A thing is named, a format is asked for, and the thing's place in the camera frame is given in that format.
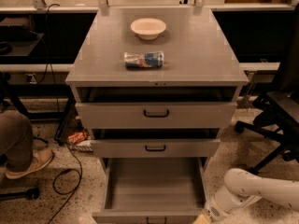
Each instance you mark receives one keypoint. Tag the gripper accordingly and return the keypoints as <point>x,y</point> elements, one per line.
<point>212,211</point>

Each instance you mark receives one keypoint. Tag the grey bottom drawer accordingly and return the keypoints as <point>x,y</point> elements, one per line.
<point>152,191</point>

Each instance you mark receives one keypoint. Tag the grey drawer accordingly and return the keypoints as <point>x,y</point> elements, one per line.
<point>155,143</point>
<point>155,108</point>
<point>152,191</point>

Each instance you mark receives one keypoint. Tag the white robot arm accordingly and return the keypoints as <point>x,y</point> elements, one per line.
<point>241,188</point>

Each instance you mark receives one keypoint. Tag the grey middle drawer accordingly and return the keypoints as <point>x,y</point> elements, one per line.
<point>155,143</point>

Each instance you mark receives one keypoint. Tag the grey metal drawer cabinet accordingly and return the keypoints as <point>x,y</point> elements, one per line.
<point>196,53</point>

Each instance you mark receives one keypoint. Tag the grey top drawer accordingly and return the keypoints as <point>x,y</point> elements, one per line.
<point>155,108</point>

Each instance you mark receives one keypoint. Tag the black office chair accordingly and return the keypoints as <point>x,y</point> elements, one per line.
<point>279,120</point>

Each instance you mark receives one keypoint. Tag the white packet on floor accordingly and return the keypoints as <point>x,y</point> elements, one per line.
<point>83,146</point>

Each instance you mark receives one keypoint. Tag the orange snack packet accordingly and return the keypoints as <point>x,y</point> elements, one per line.
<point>77,138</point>

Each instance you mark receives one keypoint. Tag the black stool base leg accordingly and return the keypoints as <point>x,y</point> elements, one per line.
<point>30,194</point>

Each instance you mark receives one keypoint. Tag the tan shoe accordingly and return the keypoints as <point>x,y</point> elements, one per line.
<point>37,160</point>

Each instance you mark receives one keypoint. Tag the crushed blue silver can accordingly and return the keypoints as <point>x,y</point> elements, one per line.
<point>144,60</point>

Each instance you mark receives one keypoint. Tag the white paper bowl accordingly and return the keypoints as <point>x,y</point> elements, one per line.
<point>148,28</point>

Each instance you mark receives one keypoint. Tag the person's leg brown trousers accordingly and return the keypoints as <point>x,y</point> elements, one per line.
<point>16,140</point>

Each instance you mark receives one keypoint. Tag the black side table frame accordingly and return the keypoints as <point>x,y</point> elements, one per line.
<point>27,71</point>

